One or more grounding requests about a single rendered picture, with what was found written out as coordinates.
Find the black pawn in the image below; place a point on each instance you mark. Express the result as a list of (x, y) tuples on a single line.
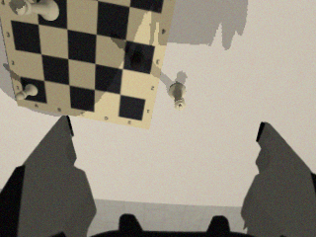
[(137, 60)]

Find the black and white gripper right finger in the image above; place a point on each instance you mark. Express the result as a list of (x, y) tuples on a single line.
[(281, 201)]

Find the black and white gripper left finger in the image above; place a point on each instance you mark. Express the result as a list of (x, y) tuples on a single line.
[(48, 196)]

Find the black and cream chessboard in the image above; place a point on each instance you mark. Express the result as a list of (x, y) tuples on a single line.
[(80, 62)]

